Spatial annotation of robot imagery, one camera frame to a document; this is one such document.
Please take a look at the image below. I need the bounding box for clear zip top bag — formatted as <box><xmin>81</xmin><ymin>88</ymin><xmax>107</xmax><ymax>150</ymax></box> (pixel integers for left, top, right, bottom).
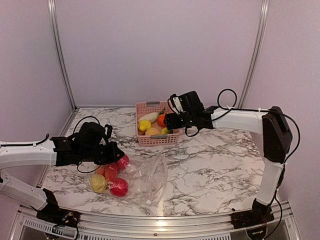
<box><xmin>88</xmin><ymin>153</ymin><xmax>169</xmax><ymax>206</ymax></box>

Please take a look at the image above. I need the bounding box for aluminium frame post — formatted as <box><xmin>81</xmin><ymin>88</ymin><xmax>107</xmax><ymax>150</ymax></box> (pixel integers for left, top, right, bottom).
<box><xmin>238</xmin><ymin>0</ymin><xmax>270</xmax><ymax>109</ymax></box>
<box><xmin>48</xmin><ymin>0</ymin><xmax>77</xmax><ymax>112</ymax></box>

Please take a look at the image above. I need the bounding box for pink perforated plastic basket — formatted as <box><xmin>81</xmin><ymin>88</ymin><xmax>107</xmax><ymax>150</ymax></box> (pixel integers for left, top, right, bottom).
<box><xmin>135</xmin><ymin>101</ymin><xmax>181</xmax><ymax>147</ymax></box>

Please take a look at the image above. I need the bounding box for pale yellow fake fruit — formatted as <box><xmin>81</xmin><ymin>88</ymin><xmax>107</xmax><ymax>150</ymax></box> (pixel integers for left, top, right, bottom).
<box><xmin>90</xmin><ymin>173</ymin><xmax>107</xmax><ymax>193</ymax></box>

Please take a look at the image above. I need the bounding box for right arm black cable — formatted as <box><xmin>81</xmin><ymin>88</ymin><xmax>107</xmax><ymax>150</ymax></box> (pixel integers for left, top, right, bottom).
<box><xmin>183</xmin><ymin>88</ymin><xmax>301</xmax><ymax>201</ymax></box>

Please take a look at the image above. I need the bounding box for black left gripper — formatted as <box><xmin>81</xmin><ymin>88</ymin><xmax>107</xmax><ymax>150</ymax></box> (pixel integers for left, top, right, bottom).
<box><xmin>80</xmin><ymin>141</ymin><xmax>125</xmax><ymax>165</ymax></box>

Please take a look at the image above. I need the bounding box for left aluminium frame post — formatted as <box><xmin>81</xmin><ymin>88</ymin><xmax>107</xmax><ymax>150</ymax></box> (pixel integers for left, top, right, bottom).
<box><xmin>48</xmin><ymin>0</ymin><xmax>77</xmax><ymax>112</ymax></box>

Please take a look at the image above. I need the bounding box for red fake pepper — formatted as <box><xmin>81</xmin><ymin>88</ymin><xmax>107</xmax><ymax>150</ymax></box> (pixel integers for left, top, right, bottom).
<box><xmin>109</xmin><ymin>178</ymin><xmax>129</xmax><ymax>197</ymax></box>

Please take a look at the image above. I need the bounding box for orange fake pumpkin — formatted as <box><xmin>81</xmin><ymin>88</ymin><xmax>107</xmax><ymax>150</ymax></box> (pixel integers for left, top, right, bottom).
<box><xmin>157</xmin><ymin>113</ymin><xmax>166</xmax><ymax>128</ymax></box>

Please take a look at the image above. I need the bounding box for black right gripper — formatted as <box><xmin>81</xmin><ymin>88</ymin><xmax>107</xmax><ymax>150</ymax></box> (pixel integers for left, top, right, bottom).
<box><xmin>163</xmin><ymin>111</ymin><xmax>195</xmax><ymax>130</ymax></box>

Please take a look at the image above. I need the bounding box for right aluminium frame post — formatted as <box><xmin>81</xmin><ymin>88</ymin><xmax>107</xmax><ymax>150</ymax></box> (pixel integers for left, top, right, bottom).
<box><xmin>238</xmin><ymin>0</ymin><xmax>270</xmax><ymax>109</ymax></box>

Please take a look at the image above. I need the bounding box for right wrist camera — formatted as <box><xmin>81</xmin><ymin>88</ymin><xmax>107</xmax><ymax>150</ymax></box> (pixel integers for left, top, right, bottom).
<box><xmin>167</xmin><ymin>94</ymin><xmax>184</xmax><ymax>115</ymax></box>

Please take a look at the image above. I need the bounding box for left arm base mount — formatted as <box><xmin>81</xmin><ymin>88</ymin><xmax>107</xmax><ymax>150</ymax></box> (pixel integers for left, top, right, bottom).
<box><xmin>36</xmin><ymin>188</ymin><xmax>80</xmax><ymax>228</ymax></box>

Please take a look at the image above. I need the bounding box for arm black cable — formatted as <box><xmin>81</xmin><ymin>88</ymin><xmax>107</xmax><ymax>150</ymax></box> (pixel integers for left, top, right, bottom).
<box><xmin>183</xmin><ymin>88</ymin><xmax>301</xmax><ymax>201</ymax></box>
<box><xmin>0</xmin><ymin>116</ymin><xmax>108</xmax><ymax>175</ymax></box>

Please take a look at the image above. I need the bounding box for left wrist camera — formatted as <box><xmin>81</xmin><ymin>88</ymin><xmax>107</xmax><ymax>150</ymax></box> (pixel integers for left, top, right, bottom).
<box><xmin>104</xmin><ymin>124</ymin><xmax>113</xmax><ymax>139</ymax></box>

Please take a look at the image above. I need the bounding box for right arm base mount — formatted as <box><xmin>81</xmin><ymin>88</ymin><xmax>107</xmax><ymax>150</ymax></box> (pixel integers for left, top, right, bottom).
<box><xmin>230</xmin><ymin>209</ymin><xmax>275</xmax><ymax>229</ymax></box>

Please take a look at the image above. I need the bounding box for front aluminium rail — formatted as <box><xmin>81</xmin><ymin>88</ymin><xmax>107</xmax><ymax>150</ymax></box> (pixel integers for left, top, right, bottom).
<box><xmin>9</xmin><ymin>201</ymin><xmax>301</xmax><ymax>240</ymax></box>

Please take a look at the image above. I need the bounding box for peach fake fruit with leaf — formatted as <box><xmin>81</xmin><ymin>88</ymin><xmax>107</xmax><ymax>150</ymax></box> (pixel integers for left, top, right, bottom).
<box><xmin>144</xmin><ymin>127</ymin><xmax>161</xmax><ymax>136</ymax></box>

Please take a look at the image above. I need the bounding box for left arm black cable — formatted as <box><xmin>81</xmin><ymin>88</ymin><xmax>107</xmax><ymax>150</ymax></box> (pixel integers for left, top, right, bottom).
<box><xmin>0</xmin><ymin>116</ymin><xmax>108</xmax><ymax>175</ymax></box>

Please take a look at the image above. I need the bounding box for orange red fake fruit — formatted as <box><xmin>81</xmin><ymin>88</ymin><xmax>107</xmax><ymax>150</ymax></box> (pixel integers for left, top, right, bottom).
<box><xmin>96</xmin><ymin>162</ymin><xmax>118</xmax><ymax>181</ymax></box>

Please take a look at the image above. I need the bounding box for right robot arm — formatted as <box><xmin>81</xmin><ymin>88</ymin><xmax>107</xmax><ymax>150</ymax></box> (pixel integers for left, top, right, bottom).
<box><xmin>164</xmin><ymin>91</ymin><xmax>293</xmax><ymax>224</ymax></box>

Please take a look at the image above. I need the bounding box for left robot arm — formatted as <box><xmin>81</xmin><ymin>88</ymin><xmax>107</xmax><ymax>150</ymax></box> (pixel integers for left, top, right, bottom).
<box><xmin>0</xmin><ymin>122</ymin><xmax>125</xmax><ymax>223</ymax></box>

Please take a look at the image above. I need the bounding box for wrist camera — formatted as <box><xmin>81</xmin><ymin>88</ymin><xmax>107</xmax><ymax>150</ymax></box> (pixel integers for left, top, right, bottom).
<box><xmin>167</xmin><ymin>94</ymin><xmax>184</xmax><ymax>115</ymax></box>
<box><xmin>104</xmin><ymin>124</ymin><xmax>113</xmax><ymax>139</ymax></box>

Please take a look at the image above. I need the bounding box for yellow fake lemon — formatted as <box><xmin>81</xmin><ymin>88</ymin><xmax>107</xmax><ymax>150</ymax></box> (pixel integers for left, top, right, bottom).
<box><xmin>138</xmin><ymin>119</ymin><xmax>152</xmax><ymax>133</ymax></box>

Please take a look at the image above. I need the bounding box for pink fake fruit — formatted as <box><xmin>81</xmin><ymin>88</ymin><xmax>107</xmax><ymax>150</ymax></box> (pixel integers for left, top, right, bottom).
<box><xmin>116</xmin><ymin>154</ymin><xmax>130</xmax><ymax>171</ymax></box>

